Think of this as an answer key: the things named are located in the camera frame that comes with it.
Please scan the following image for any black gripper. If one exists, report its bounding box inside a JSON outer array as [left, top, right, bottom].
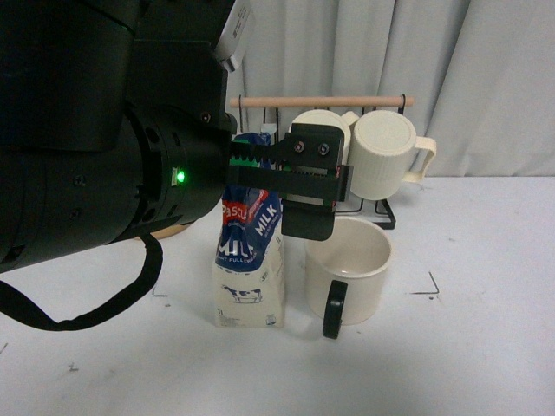
[[226, 123, 349, 241]]

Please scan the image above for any cream cup black handle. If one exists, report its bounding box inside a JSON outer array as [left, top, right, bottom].
[[304, 217, 393, 340]]

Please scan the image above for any blue white milk carton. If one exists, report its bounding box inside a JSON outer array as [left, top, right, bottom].
[[212, 132, 286, 328]]

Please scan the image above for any cream ribbed mug left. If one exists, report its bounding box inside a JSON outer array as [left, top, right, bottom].
[[289, 109, 359, 173]]

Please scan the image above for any cream ribbed mug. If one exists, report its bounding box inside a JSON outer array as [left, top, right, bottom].
[[289, 109, 359, 173], [348, 110, 437, 200]]

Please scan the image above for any cream ribbed mug right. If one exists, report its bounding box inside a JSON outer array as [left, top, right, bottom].
[[348, 110, 437, 200]]

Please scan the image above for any wooden mug tree stand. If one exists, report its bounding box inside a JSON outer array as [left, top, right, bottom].
[[134, 221, 193, 240]]

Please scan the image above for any black wire mug rack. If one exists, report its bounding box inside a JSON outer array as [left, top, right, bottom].
[[229, 94, 415, 231]]

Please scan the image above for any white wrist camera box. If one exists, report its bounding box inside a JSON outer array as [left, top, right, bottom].
[[214, 0, 255, 73]]

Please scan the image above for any black sleeved cable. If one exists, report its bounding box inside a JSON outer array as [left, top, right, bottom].
[[0, 234, 165, 333]]

